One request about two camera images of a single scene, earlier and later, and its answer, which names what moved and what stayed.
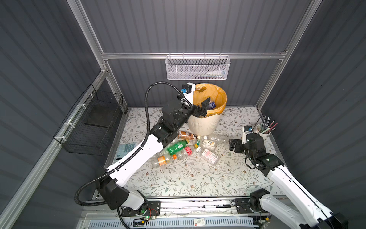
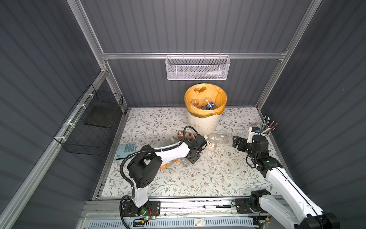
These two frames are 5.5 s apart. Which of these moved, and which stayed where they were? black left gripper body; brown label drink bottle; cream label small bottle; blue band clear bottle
Moved: black left gripper body
Stayed: brown label drink bottle; cream label small bottle; blue band clear bottle
